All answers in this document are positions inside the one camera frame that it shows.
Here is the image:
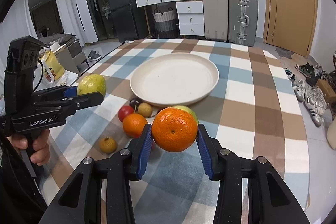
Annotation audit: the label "silver aluminium suitcase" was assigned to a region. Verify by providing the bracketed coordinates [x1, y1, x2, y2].
[228, 0, 259, 47]

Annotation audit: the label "checkered tablecloth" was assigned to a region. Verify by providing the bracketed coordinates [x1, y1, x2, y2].
[39, 39, 309, 223]

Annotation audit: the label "brown longan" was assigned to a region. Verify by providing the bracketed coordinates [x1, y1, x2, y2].
[99, 136, 117, 154]
[138, 102, 153, 118]

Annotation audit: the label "grey side cabinet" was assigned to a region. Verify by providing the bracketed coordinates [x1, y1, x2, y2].
[54, 39, 89, 75]

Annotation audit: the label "wooden door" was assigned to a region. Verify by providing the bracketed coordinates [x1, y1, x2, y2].
[264, 0, 317, 57]

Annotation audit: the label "beige suitcase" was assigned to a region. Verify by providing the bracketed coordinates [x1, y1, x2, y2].
[203, 0, 228, 42]

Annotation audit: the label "white drawer cabinet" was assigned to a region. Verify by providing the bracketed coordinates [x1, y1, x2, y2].
[135, 0, 205, 36]

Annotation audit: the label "grey slippers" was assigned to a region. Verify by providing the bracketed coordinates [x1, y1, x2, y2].
[88, 51, 101, 62]

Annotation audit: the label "cream round plate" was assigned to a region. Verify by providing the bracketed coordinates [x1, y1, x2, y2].
[130, 53, 219, 106]

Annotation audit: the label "left hand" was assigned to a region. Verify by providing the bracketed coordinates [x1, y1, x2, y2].
[7, 129, 50, 166]

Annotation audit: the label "white sneakers on floor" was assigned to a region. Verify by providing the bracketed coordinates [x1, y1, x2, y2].
[285, 63, 329, 127]

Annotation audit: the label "woven laundry basket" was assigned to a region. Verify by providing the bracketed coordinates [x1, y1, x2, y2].
[153, 7, 179, 39]

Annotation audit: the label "black refrigerator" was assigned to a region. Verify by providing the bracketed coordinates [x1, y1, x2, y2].
[102, 0, 150, 43]

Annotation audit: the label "orange mandarin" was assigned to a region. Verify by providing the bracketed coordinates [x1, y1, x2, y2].
[151, 107, 198, 152]
[122, 113, 148, 138]

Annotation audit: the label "yellow snack bag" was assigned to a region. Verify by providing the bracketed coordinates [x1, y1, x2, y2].
[41, 50, 64, 83]

